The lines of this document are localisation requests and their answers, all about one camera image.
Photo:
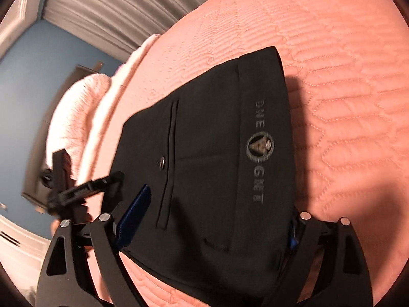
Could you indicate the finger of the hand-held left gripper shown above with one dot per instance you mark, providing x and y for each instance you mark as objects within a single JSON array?
[{"x": 96, "y": 184}]

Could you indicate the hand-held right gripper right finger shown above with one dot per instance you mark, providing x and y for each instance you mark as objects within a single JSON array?
[{"x": 292, "y": 239}]

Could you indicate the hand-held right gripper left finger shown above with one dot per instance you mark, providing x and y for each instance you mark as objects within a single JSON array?
[{"x": 134, "y": 217}]

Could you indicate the black pants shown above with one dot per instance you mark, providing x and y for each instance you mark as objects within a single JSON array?
[{"x": 207, "y": 166}]

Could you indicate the white baseboard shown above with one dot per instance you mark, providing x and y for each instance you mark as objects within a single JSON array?
[{"x": 19, "y": 239}]

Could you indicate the white fluffy pillow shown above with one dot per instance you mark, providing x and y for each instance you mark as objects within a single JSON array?
[{"x": 80, "y": 112}]

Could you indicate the pink quilted bedspread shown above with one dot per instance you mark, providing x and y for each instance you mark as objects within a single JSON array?
[{"x": 335, "y": 86}]

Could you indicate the white door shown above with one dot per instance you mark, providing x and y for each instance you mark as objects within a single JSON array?
[{"x": 22, "y": 9}]

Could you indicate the grey pleated curtain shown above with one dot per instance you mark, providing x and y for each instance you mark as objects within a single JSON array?
[{"x": 111, "y": 3}]

